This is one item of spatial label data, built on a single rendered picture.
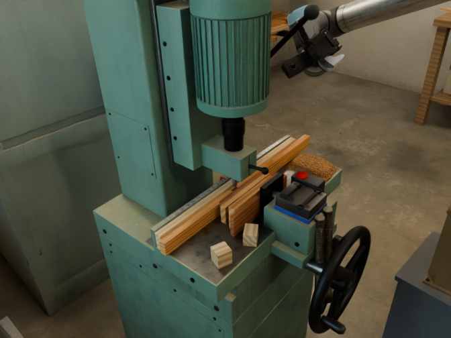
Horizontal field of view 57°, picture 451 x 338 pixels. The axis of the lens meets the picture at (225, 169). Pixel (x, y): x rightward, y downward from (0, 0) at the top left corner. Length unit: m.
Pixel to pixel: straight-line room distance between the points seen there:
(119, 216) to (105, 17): 0.59
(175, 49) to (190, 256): 0.49
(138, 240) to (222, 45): 0.62
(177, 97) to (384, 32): 3.55
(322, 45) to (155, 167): 0.57
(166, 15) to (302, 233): 0.60
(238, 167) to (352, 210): 1.67
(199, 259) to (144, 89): 0.44
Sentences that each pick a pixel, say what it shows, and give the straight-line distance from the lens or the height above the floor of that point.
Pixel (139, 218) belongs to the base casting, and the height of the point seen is 0.80.
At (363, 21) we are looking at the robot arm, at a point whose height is 1.29.
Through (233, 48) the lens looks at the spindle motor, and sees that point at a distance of 0.88.
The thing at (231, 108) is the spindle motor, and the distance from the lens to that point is 0.93.
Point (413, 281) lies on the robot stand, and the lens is 1.53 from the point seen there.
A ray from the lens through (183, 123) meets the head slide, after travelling 1.07.
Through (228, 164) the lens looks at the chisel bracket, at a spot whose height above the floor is 1.04.
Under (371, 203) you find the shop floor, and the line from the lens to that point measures 2.74.
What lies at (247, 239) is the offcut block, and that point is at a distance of 1.01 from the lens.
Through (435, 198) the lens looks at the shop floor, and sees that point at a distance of 2.92.
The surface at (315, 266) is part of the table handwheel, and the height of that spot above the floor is 0.82.
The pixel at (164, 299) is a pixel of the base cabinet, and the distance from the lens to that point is 1.31.
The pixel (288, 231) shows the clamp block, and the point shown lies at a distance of 1.05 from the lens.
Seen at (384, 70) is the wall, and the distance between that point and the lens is 4.52.
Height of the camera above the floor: 1.61
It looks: 33 degrees down
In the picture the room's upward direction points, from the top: 2 degrees counter-clockwise
